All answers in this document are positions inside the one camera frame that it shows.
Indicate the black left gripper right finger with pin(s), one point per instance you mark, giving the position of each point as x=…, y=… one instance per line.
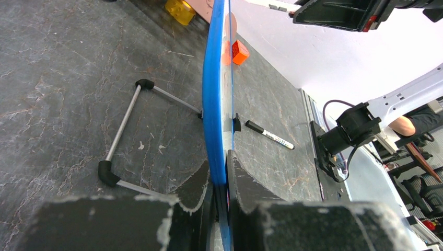
x=261, y=220

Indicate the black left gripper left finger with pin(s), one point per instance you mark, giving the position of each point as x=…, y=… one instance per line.
x=179, y=221

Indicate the red whiteboard marker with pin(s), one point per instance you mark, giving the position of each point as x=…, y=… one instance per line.
x=276, y=5

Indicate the blue framed whiteboard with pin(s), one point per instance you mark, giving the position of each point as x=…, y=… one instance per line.
x=218, y=112

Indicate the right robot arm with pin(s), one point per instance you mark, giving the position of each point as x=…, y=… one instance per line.
x=359, y=125

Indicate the person forearm in background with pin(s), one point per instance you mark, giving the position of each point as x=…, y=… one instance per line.
x=403, y=126

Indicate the black whiteboard marker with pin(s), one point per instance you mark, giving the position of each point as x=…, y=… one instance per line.
x=264, y=132

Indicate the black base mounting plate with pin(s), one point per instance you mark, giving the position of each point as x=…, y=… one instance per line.
x=329, y=169

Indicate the orange round tape measure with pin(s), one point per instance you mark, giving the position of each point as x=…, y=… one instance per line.
x=239, y=52

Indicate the yellow toy brick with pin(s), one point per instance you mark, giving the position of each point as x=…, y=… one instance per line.
x=181, y=11

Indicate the wire whiteboard stand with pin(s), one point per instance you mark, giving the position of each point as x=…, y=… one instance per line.
x=160, y=141

